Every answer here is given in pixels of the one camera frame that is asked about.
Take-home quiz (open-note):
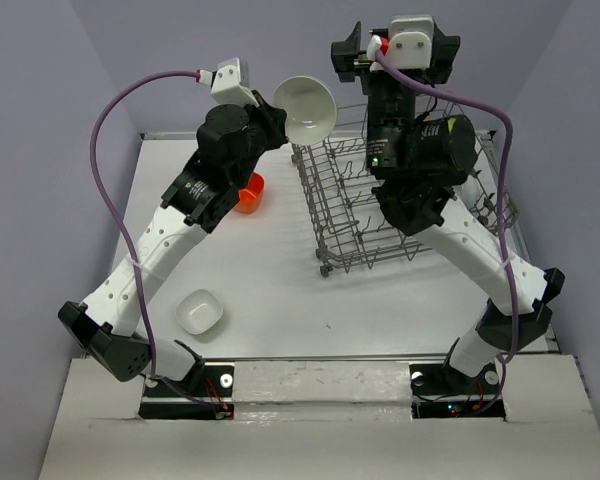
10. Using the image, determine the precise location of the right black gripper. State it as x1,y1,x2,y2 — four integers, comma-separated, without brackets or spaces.
336,17,467,175

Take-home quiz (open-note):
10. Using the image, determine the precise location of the white round bowl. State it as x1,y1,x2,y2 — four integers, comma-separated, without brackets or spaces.
455,175,481,216

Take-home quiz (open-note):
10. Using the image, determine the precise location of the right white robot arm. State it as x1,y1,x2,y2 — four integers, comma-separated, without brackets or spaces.
330,15,565,395

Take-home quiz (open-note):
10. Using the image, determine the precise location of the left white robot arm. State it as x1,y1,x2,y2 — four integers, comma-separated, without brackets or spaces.
58,94,287,396

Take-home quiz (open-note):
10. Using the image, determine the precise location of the orange square bowl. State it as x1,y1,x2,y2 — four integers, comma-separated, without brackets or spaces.
233,172,265,215

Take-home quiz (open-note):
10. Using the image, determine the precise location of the white square bowl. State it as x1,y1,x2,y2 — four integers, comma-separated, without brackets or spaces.
175,289,224,335

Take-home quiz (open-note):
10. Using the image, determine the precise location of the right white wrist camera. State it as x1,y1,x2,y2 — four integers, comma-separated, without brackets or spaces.
366,14,435,71

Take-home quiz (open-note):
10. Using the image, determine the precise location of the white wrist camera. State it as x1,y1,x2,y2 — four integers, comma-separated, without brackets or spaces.
366,14,435,71
211,57,257,107

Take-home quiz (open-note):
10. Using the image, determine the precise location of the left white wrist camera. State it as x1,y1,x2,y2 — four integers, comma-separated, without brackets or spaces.
211,57,257,107

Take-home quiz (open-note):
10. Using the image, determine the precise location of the grey wire dish rack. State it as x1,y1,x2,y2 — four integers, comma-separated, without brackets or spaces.
291,98,499,278

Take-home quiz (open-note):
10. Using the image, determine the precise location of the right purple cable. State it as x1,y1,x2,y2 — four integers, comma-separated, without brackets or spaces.
374,49,521,416

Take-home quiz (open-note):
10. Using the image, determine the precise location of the purple cable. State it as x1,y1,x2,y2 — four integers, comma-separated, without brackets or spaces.
88,69,216,381
374,49,521,416

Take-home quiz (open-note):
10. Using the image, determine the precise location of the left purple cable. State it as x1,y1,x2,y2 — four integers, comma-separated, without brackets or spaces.
88,69,216,381

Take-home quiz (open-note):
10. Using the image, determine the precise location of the metal front rail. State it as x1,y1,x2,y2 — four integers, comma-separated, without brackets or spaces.
204,353,446,362

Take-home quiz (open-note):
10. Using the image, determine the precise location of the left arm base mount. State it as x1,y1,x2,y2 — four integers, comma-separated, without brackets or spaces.
138,362,235,421

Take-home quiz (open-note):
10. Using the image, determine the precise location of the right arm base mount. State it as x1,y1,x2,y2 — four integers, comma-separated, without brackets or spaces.
409,363,506,419

